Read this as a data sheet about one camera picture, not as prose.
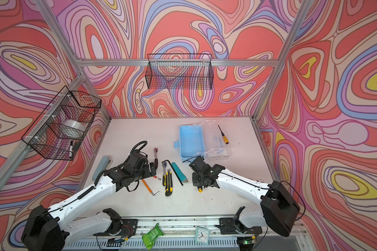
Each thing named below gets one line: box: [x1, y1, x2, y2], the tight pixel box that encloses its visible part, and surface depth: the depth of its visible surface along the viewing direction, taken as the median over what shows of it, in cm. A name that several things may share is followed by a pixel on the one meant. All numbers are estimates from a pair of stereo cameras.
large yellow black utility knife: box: [164, 168, 174, 197], surface depth 88 cm
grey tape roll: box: [62, 119, 86, 132], surface depth 75 cm
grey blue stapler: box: [92, 155, 114, 181], surface depth 92 cm
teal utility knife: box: [171, 162, 189, 183], surface depth 93 cm
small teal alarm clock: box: [195, 226, 210, 245], surface depth 71 cm
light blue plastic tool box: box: [173, 119, 232, 164], surface depth 105 cm
